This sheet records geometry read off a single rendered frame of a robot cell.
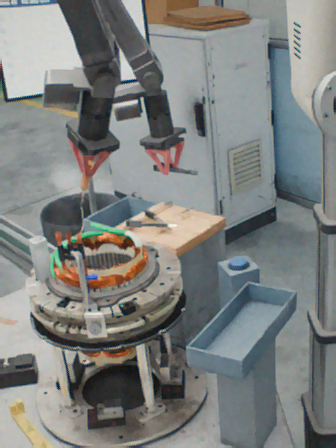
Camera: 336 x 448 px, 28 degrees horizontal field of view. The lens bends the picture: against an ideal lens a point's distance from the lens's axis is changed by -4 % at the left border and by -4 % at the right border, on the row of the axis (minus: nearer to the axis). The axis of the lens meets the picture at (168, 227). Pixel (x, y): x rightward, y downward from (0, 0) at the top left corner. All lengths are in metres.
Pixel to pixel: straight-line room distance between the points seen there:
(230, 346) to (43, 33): 1.40
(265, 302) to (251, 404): 0.21
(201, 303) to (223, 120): 2.08
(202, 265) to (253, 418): 0.46
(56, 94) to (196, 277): 0.64
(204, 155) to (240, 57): 0.56
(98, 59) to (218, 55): 2.48
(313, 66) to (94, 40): 0.38
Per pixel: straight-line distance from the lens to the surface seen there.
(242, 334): 1.31
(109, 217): 1.82
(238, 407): 1.35
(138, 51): 1.54
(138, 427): 1.46
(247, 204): 3.94
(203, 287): 1.68
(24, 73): 2.36
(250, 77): 3.77
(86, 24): 1.09
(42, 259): 1.40
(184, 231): 1.62
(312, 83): 1.24
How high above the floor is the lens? 1.76
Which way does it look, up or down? 25 degrees down
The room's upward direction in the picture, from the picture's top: 6 degrees counter-clockwise
